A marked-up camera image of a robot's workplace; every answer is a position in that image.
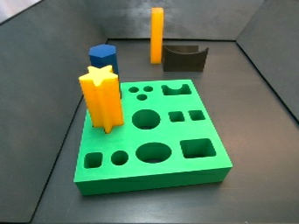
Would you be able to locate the yellow rectangular block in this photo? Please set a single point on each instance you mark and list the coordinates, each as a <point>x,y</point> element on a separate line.
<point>157,34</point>

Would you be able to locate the green foam shape board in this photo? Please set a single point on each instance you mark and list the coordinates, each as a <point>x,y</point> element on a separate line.
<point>167,145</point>

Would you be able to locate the yellow star prism block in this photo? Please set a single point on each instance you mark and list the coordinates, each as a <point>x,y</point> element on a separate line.
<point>101,89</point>

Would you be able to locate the black curved arch block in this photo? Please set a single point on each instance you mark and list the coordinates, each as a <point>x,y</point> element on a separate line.
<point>184,58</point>

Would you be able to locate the blue hexagonal prism block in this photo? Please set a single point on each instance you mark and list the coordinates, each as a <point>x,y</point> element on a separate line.
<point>103,55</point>

